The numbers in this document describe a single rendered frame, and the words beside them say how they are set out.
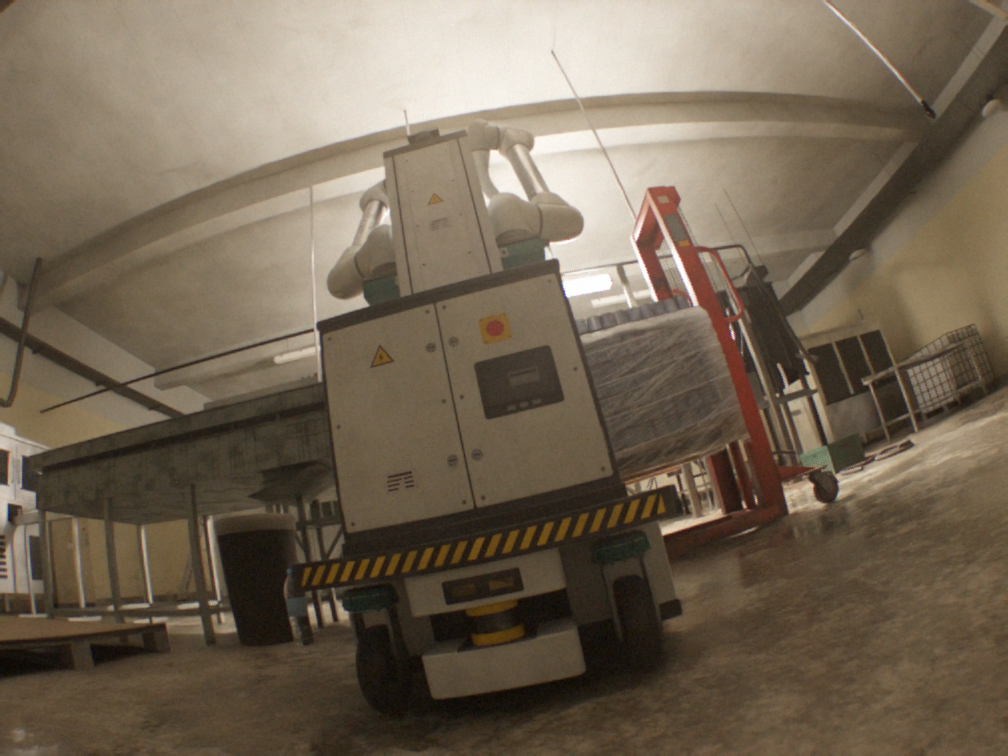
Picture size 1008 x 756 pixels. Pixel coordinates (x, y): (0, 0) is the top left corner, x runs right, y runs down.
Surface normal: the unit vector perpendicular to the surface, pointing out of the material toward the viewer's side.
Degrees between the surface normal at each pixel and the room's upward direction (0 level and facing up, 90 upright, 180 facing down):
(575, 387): 90
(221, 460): 90
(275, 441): 90
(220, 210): 90
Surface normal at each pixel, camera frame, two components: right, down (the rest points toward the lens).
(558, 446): -0.11, -0.30
